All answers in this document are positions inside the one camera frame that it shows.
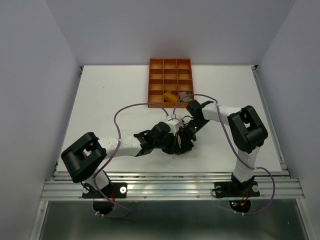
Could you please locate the cream and brown striped sock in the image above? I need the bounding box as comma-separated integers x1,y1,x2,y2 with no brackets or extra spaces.
174,131,194,155

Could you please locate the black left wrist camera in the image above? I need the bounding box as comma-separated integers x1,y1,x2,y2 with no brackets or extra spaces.
148,119,182,145

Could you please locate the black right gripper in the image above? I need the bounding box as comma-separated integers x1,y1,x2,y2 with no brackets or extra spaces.
177,118,209,154

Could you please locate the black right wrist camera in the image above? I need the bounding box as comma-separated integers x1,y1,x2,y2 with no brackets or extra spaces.
186,99,202,118

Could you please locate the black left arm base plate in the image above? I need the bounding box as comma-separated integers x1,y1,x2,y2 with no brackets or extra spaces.
82,182,128,199

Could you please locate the mustard yellow sock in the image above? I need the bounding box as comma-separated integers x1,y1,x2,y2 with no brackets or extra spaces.
163,90,179,103

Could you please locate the tan sock with red cuff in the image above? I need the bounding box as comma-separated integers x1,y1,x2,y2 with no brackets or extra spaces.
178,91,193,103

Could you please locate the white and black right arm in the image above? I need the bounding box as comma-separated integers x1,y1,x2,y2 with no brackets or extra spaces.
183,100,268,195

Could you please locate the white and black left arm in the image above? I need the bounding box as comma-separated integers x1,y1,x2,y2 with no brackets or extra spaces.
60,130,180,197

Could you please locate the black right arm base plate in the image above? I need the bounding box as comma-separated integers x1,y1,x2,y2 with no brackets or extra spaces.
211,181,260,199

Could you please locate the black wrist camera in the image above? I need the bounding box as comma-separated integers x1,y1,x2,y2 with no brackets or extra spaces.
148,119,182,145
186,99,202,118

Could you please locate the orange compartment tray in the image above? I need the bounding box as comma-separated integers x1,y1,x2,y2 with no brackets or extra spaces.
147,58,194,108

